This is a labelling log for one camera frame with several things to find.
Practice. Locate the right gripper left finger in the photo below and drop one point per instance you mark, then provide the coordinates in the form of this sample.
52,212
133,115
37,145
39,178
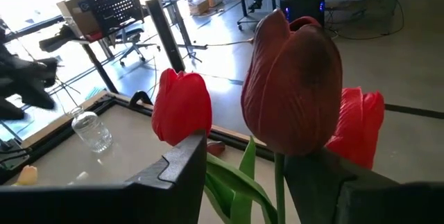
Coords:
156,199

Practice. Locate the black computer tower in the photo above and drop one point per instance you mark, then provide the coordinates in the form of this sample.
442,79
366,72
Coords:
301,7

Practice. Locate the clear glass vase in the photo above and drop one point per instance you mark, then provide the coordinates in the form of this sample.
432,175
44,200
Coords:
92,132

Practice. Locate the dark red tulip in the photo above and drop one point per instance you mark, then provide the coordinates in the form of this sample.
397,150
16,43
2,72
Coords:
291,82

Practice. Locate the office chair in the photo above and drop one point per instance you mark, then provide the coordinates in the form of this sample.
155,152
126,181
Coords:
133,38

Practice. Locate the brown cardboard box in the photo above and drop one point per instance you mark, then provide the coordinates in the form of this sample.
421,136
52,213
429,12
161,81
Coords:
79,19

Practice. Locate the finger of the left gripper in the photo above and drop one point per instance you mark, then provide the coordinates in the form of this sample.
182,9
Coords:
38,97
10,111

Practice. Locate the black perforated crate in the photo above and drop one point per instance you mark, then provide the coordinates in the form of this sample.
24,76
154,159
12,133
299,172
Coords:
111,5

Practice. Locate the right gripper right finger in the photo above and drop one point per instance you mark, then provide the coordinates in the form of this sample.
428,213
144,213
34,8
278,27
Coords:
347,203

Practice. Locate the black table clamp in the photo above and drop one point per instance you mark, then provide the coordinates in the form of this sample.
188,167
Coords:
140,98

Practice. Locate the peach tulip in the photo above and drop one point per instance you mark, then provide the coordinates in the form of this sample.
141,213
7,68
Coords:
27,176

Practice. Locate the stacked cardboard boxes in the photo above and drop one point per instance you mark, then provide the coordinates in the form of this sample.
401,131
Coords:
206,3

